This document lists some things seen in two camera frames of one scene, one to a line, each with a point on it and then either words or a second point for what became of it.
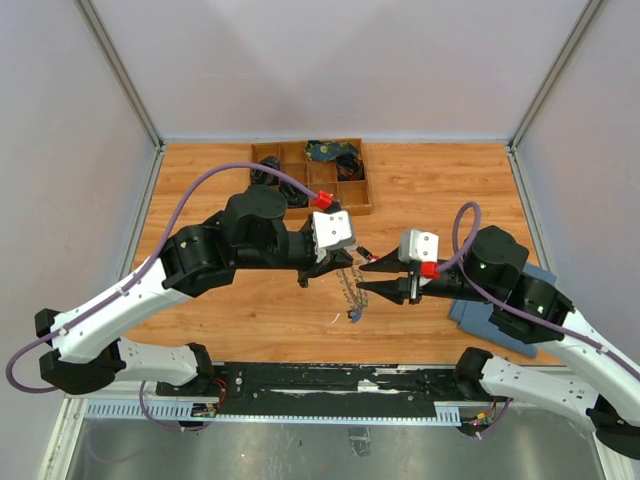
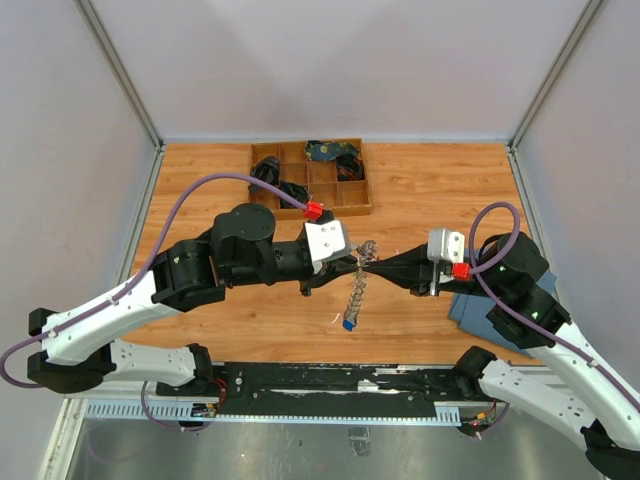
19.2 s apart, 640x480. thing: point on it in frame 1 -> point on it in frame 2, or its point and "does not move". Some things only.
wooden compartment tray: [319, 179] does not move
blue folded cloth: [473, 317] does not move
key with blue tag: [354, 316] -> [348, 325]
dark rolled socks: [260, 176] does not move
